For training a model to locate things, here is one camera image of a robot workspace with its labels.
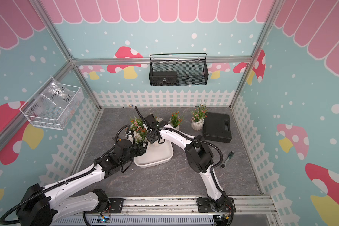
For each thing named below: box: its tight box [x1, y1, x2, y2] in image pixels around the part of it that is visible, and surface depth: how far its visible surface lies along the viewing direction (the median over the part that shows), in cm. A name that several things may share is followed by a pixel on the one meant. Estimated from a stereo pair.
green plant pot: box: [138, 128, 148, 143], surface depth 89 cm
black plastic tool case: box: [203, 112, 232, 144], surface depth 102 cm
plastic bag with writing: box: [33, 75, 77, 116], surface depth 74 cm
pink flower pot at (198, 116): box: [190, 99, 209, 131], surface depth 101 cm
